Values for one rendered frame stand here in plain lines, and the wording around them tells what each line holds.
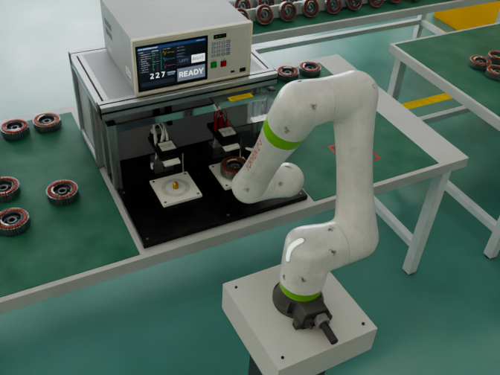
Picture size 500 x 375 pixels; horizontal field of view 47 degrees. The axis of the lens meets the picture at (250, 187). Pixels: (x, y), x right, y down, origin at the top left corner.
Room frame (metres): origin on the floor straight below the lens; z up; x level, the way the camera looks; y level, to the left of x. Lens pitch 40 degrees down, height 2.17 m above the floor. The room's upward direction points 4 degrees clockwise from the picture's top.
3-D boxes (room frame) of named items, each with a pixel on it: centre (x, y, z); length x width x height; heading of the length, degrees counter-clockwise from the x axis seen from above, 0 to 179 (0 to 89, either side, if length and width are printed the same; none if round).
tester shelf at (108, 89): (1.97, 0.33, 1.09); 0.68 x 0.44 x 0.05; 119
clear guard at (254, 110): (1.79, 0.01, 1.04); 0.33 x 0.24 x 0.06; 29
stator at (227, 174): (1.75, 0.06, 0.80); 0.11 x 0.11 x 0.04
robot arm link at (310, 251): (1.10, -0.18, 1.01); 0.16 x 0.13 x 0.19; 122
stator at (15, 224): (1.41, 0.80, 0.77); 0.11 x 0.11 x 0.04
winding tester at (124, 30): (1.98, 0.32, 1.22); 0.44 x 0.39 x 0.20; 119
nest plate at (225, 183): (1.75, 0.06, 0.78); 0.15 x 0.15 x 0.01; 29
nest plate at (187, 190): (1.64, 0.27, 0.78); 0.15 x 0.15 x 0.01; 29
